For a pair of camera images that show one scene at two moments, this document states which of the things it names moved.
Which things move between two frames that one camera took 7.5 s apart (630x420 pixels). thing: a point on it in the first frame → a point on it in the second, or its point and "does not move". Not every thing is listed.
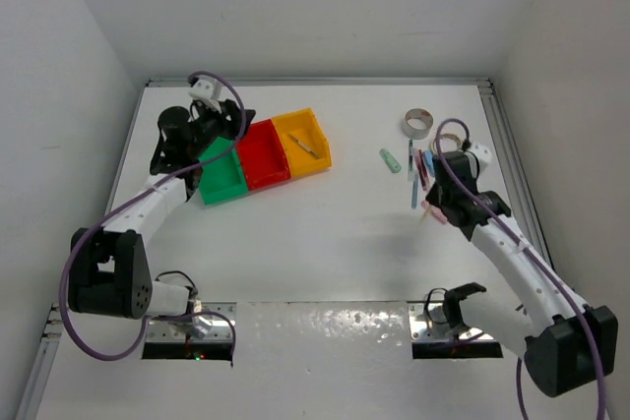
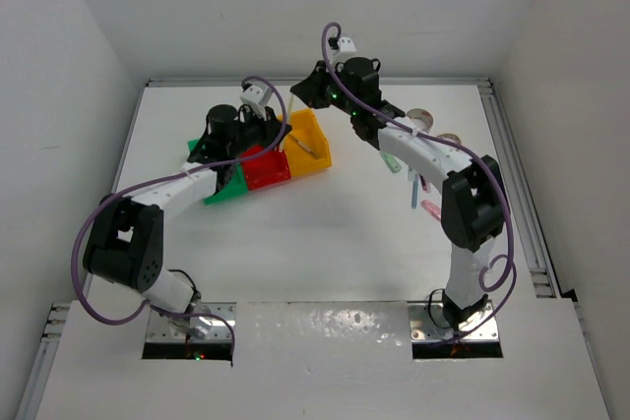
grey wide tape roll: [417, 123] does not move
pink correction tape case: [435, 211] does not move
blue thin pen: [307, 149] does not move
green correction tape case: [393, 163] does not move
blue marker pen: [414, 192] does not move
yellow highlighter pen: [424, 217] → [287, 118]
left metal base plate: [177, 330] does not move
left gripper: [220, 111] → [267, 122]
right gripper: [431, 196] → [311, 88]
